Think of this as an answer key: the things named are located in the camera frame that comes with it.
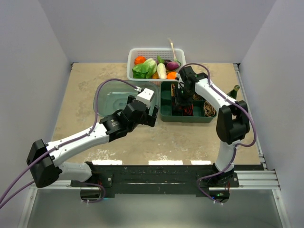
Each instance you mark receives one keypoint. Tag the green compartment organizer tray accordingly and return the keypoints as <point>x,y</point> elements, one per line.
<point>168,114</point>

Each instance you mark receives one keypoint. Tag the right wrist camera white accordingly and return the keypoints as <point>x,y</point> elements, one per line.
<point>177,76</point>

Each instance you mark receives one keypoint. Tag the white green onion toy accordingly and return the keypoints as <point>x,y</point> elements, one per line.
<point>173,51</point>

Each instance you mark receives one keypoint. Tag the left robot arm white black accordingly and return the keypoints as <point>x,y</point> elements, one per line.
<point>47,162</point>

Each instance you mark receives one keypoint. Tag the orange fruit toy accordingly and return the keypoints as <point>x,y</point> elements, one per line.
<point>172,75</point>

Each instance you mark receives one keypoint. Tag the red black rolled tie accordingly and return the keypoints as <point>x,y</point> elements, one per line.
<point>188,110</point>

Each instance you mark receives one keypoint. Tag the yellow rolled tie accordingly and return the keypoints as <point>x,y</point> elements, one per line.
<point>173,90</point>

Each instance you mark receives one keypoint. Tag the white radish toy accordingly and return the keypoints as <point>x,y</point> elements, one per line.
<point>161,71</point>

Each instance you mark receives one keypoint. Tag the brown patterned rolled tie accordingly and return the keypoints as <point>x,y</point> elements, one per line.
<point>209,110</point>

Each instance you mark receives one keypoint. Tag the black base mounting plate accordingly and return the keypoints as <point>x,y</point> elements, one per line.
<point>162,180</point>

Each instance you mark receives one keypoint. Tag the purple turnip toy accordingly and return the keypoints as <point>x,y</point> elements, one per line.
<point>172,66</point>

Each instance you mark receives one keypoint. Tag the green glass bottle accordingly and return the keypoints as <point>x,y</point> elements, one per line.
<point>234,92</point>

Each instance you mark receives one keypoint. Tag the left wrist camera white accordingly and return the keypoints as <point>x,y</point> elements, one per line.
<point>146,96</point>

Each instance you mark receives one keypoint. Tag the dark floral orange tie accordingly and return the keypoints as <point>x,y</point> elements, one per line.
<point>176,108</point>

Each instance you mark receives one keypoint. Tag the white perforated basket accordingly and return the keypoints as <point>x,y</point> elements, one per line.
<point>147,52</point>

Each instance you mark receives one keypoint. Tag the green lettuce toy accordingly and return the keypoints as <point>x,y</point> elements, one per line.
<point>145,70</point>

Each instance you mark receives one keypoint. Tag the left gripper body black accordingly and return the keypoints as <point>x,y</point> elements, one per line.
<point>148,119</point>

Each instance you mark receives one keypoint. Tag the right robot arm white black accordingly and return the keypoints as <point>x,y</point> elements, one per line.
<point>232,122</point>

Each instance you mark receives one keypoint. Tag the purple gold rolled tie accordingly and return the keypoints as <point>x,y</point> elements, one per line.
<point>197,97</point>

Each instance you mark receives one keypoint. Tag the clear teal plastic bin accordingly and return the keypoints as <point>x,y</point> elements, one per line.
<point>114,94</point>

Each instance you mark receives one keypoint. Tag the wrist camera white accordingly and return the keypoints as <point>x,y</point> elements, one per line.
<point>177,76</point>
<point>146,96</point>

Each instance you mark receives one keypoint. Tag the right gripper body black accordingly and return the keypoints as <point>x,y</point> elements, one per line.
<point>183,97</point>

